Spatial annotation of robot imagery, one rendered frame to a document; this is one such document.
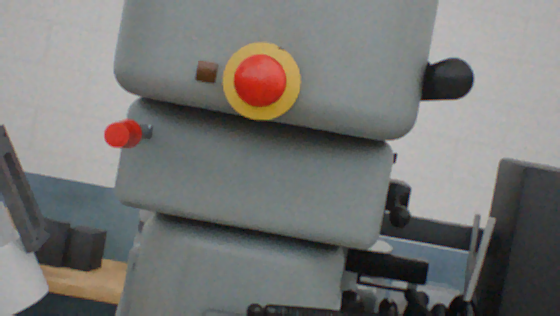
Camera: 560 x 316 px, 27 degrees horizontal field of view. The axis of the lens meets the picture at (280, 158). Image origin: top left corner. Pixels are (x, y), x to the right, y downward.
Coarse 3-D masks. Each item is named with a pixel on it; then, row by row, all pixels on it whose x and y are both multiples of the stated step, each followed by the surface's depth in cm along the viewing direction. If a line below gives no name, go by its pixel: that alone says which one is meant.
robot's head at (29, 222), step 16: (0, 128) 80; (0, 144) 79; (0, 160) 78; (16, 160) 81; (0, 176) 78; (16, 176) 81; (16, 192) 79; (32, 192) 82; (16, 208) 79; (32, 208) 81; (16, 224) 79; (32, 224) 82; (32, 240) 79
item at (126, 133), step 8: (128, 120) 92; (112, 128) 88; (120, 128) 88; (128, 128) 89; (136, 128) 91; (144, 128) 99; (152, 128) 102; (104, 136) 88; (112, 136) 88; (120, 136) 88; (128, 136) 88; (136, 136) 91; (144, 136) 99; (112, 144) 88; (120, 144) 88; (128, 144) 90; (136, 144) 93
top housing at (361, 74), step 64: (128, 0) 95; (192, 0) 92; (256, 0) 92; (320, 0) 91; (384, 0) 91; (128, 64) 94; (192, 64) 92; (320, 64) 92; (384, 64) 92; (320, 128) 93; (384, 128) 93
